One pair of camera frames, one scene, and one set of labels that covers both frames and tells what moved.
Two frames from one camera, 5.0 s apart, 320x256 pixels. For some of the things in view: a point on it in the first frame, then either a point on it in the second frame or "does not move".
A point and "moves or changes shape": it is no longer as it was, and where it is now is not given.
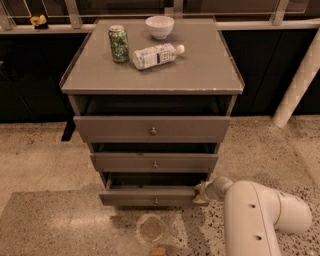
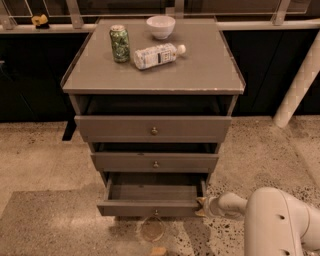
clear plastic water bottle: x=147 y=57 does not move
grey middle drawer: x=154 y=163 does not move
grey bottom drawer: x=149 y=188 moves or changes shape
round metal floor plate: x=152 y=229 does not move
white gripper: x=209 y=192 → x=211 y=206
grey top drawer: x=153 y=129 does not move
